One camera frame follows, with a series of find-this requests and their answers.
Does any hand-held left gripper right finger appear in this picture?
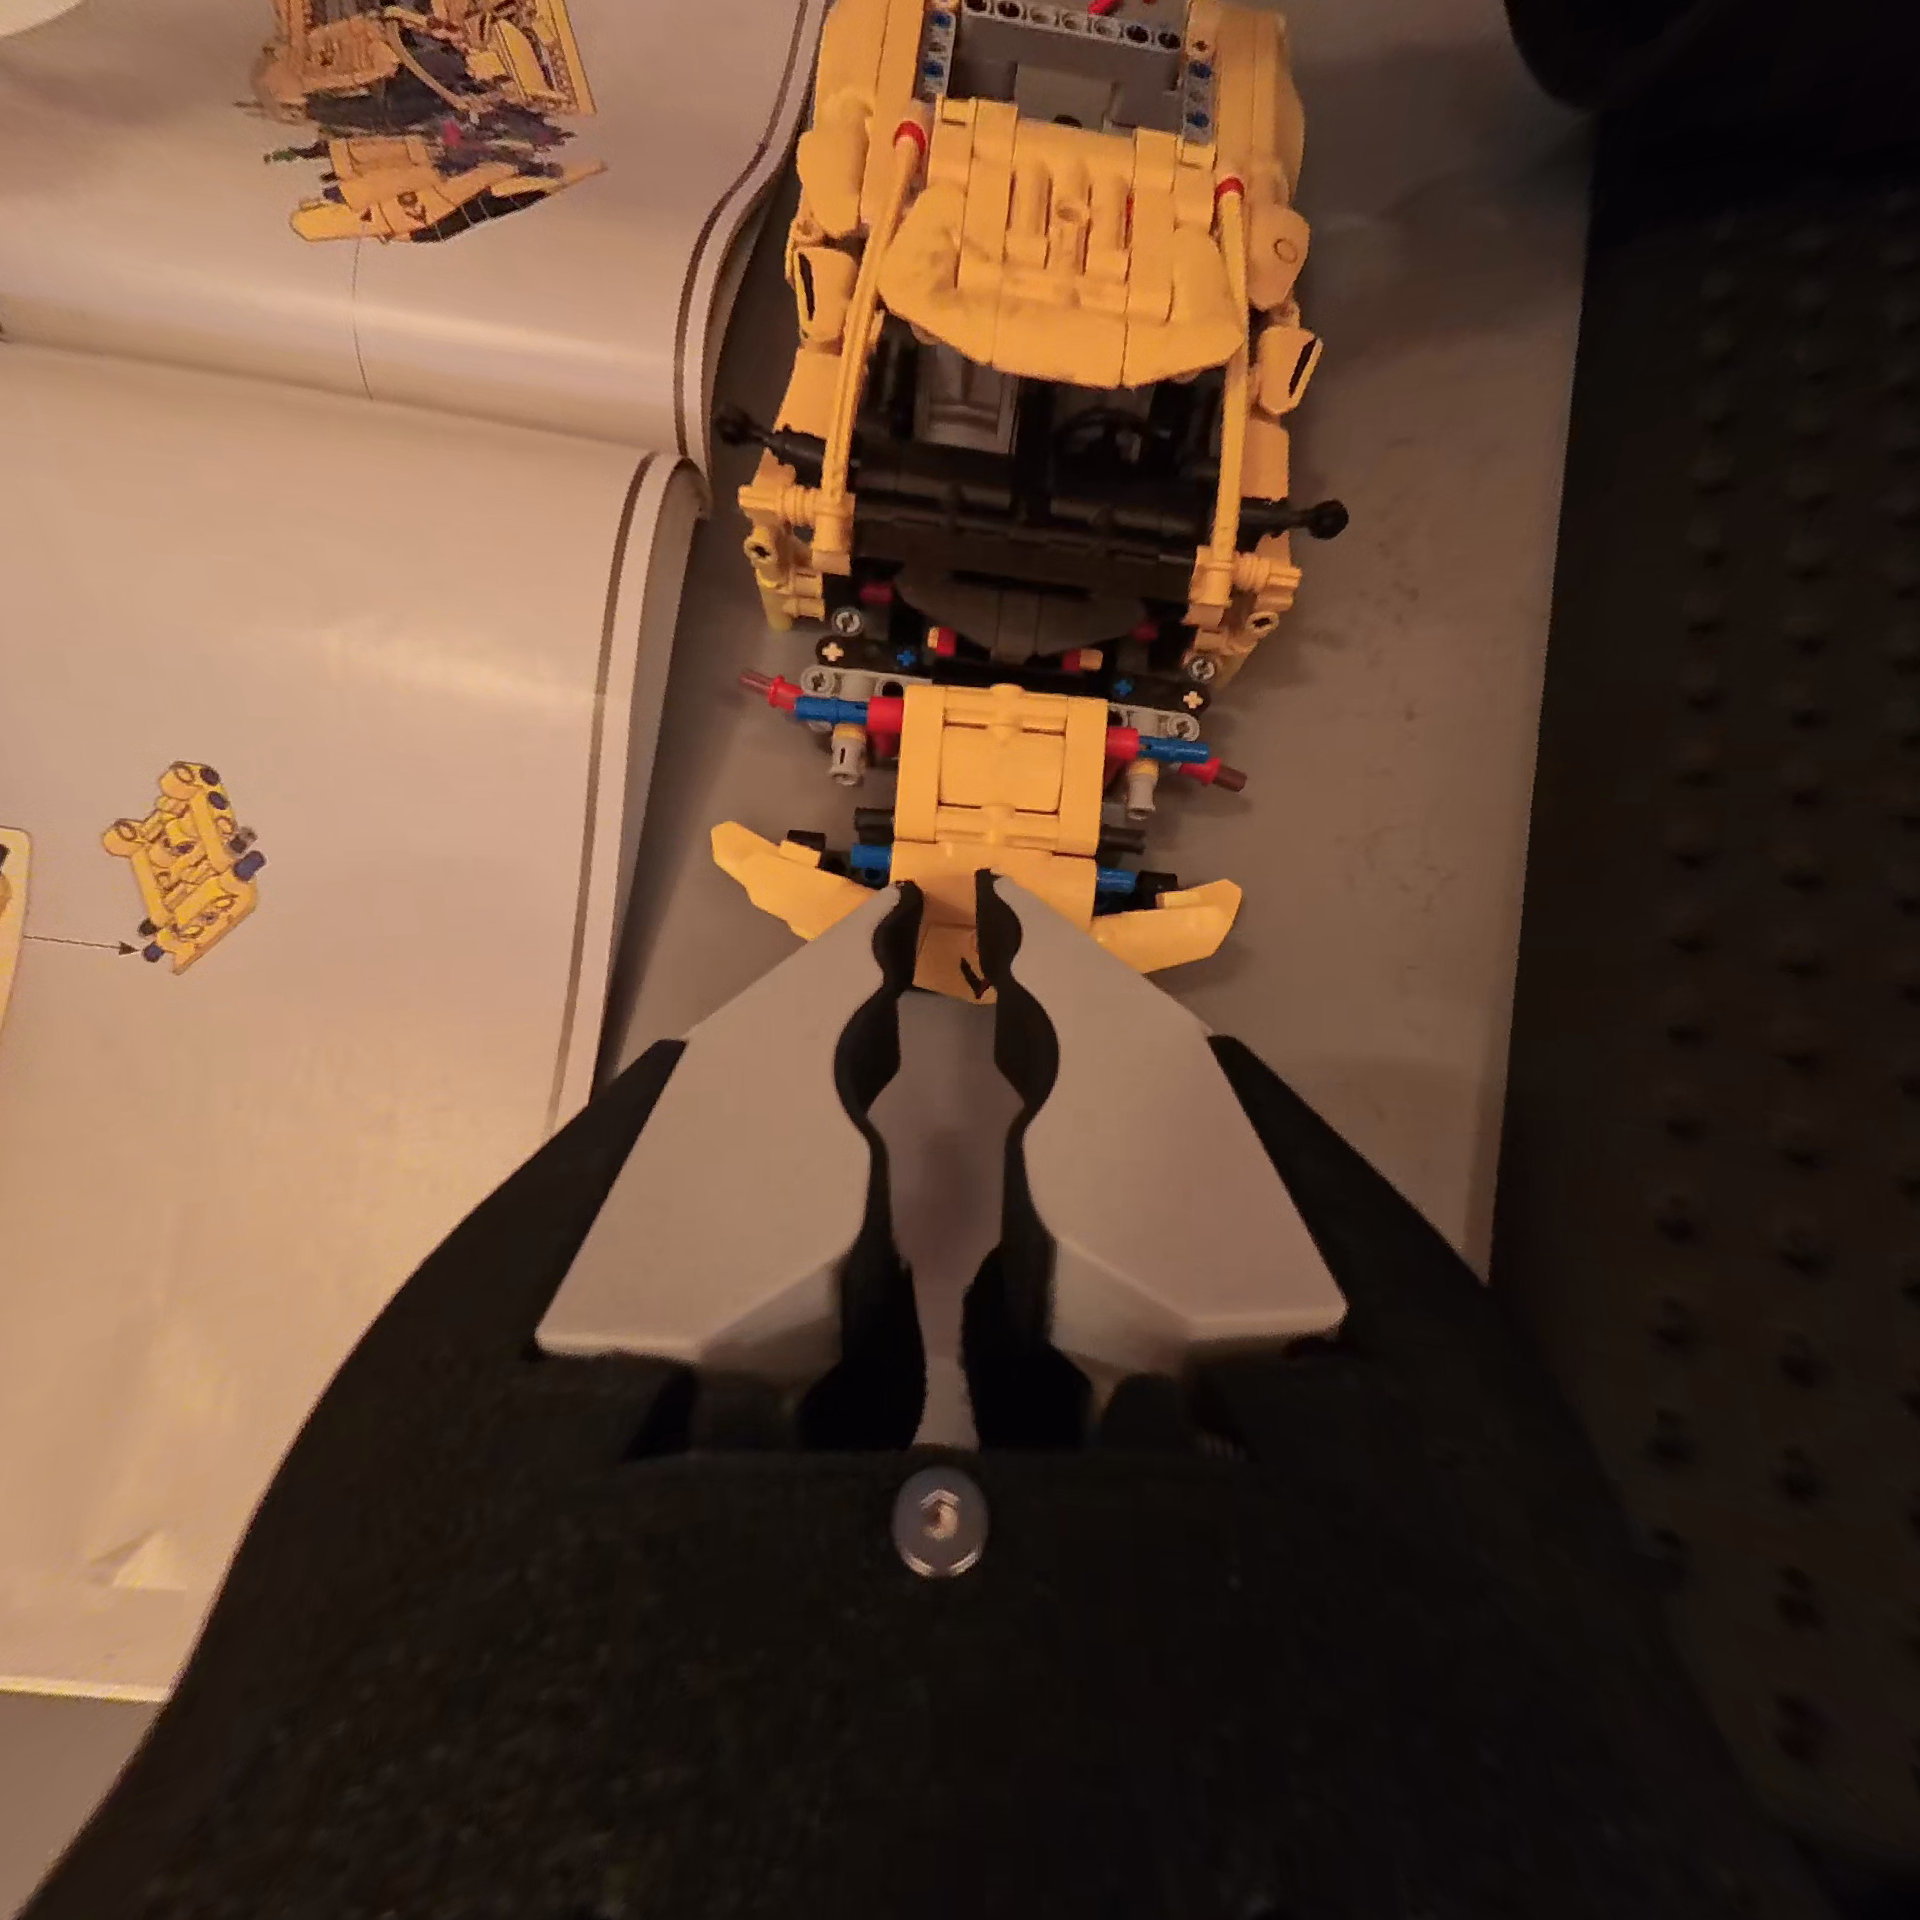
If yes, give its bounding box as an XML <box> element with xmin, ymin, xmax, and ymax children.
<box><xmin>977</xmin><ymin>871</ymin><xmax>1352</xmax><ymax>1395</ymax></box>

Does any open instruction booklet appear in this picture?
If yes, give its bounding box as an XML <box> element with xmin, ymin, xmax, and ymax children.
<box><xmin>0</xmin><ymin>0</ymin><xmax>834</xmax><ymax>1706</ymax></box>

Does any black dotted rubber mat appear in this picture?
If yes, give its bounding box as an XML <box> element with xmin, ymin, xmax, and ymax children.
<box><xmin>1492</xmin><ymin>90</ymin><xmax>1920</xmax><ymax>1920</ymax></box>

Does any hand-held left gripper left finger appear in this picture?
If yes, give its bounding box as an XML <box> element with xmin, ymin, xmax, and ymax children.
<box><xmin>536</xmin><ymin>882</ymin><xmax>924</xmax><ymax>1404</ymax></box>

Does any yellow brick model car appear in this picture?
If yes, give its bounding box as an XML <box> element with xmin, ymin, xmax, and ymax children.
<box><xmin>708</xmin><ymin>0</ymin><xmax>1346</xmax><ymax>1007</ymax></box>

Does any yellow brick hood panel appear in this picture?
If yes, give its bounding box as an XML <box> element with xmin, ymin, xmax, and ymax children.
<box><xmin>892</xmin><ymin>682</ymin><xmax>1113</xmax><ymax>902</ymax></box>

